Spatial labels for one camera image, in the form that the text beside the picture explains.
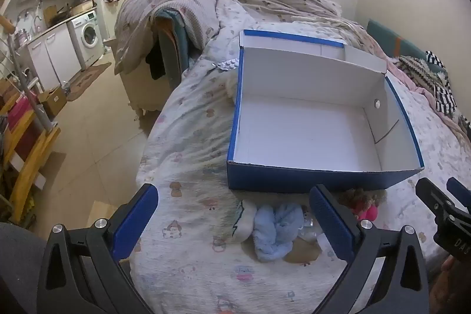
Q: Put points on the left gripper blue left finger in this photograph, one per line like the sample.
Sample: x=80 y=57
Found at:
x=81 y=270

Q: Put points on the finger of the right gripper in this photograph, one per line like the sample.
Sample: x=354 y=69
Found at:
x=460 y=192
x=437 y=201

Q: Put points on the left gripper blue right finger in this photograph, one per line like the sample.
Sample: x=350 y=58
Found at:
x=401 y=285

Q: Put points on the brown fuzzy scrunchie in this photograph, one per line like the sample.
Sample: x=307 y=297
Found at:
x=360 y=199

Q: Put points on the light blue fluffy sock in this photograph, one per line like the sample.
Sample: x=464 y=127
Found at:
x=275 y=229

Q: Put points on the blue white cardboard box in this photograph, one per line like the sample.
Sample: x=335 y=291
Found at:
x=311 y=111

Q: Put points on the pink plush toy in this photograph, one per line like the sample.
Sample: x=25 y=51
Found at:
x=366 y=212

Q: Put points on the brown cardboard piece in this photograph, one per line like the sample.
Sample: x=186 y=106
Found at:
x=303 y=253

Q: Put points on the clear plastic packet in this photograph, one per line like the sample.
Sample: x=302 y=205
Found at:
x=310 y=230

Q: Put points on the person's right hand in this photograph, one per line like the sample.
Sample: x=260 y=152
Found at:
x=450 y=292

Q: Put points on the black white striped cloth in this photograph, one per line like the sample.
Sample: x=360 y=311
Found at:
x=430 y=74

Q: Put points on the teal headboard cushion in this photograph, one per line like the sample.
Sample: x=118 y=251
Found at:
x=393 y=45

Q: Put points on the small cardboard box on floor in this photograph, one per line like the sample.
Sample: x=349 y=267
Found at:
x=53 y=101

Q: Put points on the brown floor mat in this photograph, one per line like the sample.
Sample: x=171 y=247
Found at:
x=85 y=79

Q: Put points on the white kitchen cabinet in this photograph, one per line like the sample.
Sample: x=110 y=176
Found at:
x=54 y=58

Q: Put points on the teal orange folded blanket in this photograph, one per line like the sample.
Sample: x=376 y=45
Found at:
x=169 y=56

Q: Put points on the white washing machine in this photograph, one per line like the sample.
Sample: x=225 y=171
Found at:
x=86 y=37

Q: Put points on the silver pill blister pack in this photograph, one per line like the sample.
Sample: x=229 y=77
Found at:
x=227 y=65

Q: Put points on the beige patterned blanket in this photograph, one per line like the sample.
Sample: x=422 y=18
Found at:
x=213 y=26

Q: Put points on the yellow wooden ladder frame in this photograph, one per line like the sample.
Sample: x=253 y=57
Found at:
x=26 y=148

